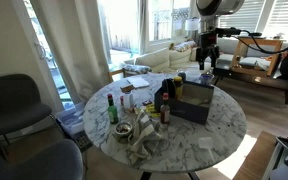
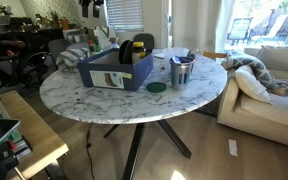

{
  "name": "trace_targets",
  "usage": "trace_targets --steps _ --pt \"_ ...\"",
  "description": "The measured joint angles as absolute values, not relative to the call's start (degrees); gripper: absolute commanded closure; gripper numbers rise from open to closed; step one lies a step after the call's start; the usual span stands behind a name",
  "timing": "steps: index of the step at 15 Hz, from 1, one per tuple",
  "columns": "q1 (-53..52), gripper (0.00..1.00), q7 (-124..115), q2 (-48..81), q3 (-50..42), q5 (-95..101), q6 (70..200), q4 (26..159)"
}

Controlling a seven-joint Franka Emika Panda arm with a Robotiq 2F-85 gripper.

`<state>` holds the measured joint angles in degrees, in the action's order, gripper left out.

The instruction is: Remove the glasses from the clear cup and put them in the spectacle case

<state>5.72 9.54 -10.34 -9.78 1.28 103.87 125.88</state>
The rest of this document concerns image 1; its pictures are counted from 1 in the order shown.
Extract wooden chair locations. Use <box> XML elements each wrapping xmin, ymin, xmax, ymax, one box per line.
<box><xmin>107</xmin><ymin>67</ymin><xmax>129</xmax><ymax>83</ymax></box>

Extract green glass bottle red cap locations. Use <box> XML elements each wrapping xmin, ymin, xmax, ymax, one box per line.
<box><xmin>106</xmin><ymin>93</ymin><xmax>120</xmax><ymax>125</ymax></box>

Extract grey upholstered chair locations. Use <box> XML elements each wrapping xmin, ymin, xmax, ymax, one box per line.
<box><xmin>0</xmin><ymin>138</ymin><xmax>85</xmax><ymax>180</ymax></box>

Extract colourful floral pillow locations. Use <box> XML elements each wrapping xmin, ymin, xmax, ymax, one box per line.
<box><xmin>169</xmin><ymin>40</ymin><xmax>197</xmax><ymax>53</ymax></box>

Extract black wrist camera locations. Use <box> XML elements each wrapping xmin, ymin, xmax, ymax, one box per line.
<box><xmin>215</xmin><ymin>27</ymin><xmax>244</xmax><ymax>38</ymax></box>

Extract beige curtain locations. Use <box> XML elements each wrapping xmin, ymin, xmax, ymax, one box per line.
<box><xmin>30</xmin><ymin>0</ymin><xmax>111</xmax><ymax>104</ymax></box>

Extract black table base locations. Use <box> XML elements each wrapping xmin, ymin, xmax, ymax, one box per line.
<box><xmin>139</xmin><ymin>170</ymin><xmax>202</xmax><ymax>180</ymax></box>

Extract jar with yellow lid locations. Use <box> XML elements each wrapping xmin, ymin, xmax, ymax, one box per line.
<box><xmin>172</xmin><ymin>75</ymin><xmax>184</xmax><ymax>101</ymax></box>

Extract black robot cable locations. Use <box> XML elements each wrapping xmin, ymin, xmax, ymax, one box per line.
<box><xmin>235</xmin><ymin>31</ymin><xmax>288</xmax><ymax>56</ymax></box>

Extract brown hot sauce bottle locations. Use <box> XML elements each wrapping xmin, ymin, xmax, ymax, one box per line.
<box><xmin>159</xmin><ymin>92</ymin><xmax>171</xmax><ymax>125</ymax></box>

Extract clear plastic storage bin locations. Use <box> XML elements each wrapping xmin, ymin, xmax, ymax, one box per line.
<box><xmin>54</xmin><ymin>101</ymin><xmax>94</xmax><ymax>153</ymax></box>

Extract small metal bowl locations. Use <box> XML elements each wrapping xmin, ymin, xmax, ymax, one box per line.
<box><xmin>114</xmin><ymin>121</ymin><xmax>134</xmax><ymax>144</ymax></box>

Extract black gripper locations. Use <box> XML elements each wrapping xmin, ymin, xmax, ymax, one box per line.
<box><xmin>195</xmin><ymin>31</ymin><xmax>221</xmax><ymax>71</ymax></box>

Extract white notebook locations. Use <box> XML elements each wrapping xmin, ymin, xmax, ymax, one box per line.
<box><xmin>126</xmin><ymin>76</ymin><xmax>151</xmax><ymax>90</ymax></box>

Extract light wooden frame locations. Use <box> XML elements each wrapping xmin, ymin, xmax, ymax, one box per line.
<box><xmin>230</xmin><ymin>37</ymin><xmax>284</xmax><ymax>78</ymax></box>

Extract small red-capped bottle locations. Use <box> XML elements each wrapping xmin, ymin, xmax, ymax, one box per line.
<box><xmin>119</xmin><ymin>95</ymin><xmax>125</xmax><ymax>113</ymax></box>

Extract metal cup with blue stripes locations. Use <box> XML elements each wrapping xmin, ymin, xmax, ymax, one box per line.
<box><xmin>199</xmin><ymin>72</ymin><xmax>215</xmax><ymax>87</ymax></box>

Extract yellow packets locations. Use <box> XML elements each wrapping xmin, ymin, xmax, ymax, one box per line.
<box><xmin>143</xmin><ymin>103</ymin><xmax>162</xmax><ymax>120</ymax></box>

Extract clear plastic scoop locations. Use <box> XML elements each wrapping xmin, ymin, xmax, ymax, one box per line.
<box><xmin>197</xmin><ymin>136</ymin><xmax>216</xmax><ymax>162</ymax></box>

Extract white plastic bottle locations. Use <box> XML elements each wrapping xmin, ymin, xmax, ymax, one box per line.
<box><xmin>122</xmin><ymin>89</ymin><xmax>135</xmax><ymax>111</ymax></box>

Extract dark metal can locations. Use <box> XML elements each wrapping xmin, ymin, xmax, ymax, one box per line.
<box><xmin>176</xmin><ymin>70</ymin><xmax>188</xmax><ymax>83</ymax></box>

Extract blue cardboard shoe box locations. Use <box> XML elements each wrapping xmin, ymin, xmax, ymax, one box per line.
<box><xmin>154</xmin><ymin>79</ymin><xmax>216</xmax><ymax>126</ymax></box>

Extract small brown box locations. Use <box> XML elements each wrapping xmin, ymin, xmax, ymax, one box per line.
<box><xmin>119</xmin><ymin>83</ymin><xmax>136</xmax><ymax>94</ymax></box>

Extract white window blinds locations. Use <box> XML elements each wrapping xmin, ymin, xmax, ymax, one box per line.
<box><xmin>217</xmin><ymin>0</ymin><xmax>288</xmax><ymax>43</ymax></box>

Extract wooden bench table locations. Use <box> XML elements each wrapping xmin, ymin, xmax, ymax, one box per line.
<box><xmin>213</xmin><ymin>36</ymin><xmax>288</xmax><ymax>105</ymax></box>

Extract cream sofa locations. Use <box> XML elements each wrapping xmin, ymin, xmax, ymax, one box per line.
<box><xmin>123</xmin><ymin>41</ymin><xmax>215</xmax><ymax>75</ymax></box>

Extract white shade table lamp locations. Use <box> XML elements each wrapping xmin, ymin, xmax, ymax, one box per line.
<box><xmin>184</xmin><ymin>17</ymin><xmax>202</xmax><ymax>44</ymax></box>

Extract striped kitchen towel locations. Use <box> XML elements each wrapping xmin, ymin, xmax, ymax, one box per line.
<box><xmin>126</xmin><ymin>109</ymin><xmax>165</xmax><ymax>165</ymax></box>

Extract grey white patterned pillow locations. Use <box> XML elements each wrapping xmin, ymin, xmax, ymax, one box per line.
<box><xmin>121</xmin><ymin>63</ymin><xmax>153</xmax><ymax>75</ymax></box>

